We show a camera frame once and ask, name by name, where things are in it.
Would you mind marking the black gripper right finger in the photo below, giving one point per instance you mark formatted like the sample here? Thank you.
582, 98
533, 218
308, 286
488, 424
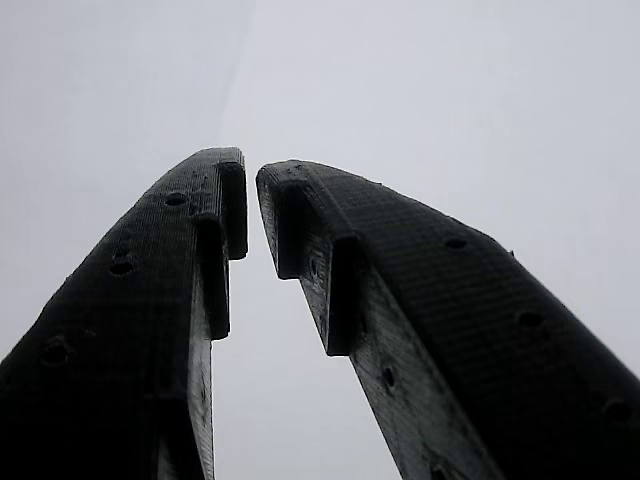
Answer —
450, 325

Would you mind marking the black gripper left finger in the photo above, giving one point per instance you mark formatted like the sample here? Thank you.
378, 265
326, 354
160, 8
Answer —
125, 325

